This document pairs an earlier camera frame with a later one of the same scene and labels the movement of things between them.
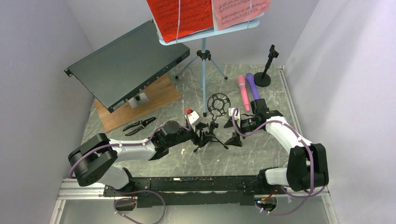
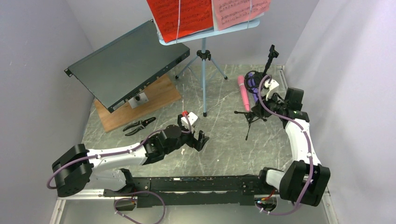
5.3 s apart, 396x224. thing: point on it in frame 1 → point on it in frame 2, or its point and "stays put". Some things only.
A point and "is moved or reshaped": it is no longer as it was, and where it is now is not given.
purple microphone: [250, 78] stays put
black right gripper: [235, 140] → [264, 104]
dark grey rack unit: [126, 63] stays put
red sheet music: [178, 19] stays put
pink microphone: [241, 81] stays put
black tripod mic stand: [218, 104] is moved or reshaped
